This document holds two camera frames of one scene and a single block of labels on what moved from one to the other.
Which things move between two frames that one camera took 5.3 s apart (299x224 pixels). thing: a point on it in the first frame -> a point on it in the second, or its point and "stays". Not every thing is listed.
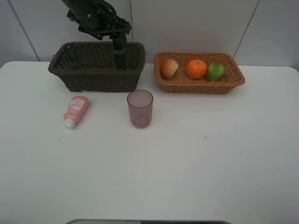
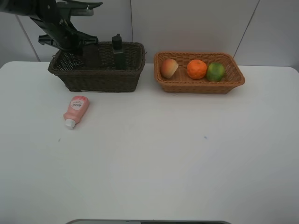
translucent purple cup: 140,104 -> 90,53
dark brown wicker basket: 91,66 stays
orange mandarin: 196,69 stays
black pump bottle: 120,59 stays
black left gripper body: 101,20 -> 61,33
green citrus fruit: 215,72 stays
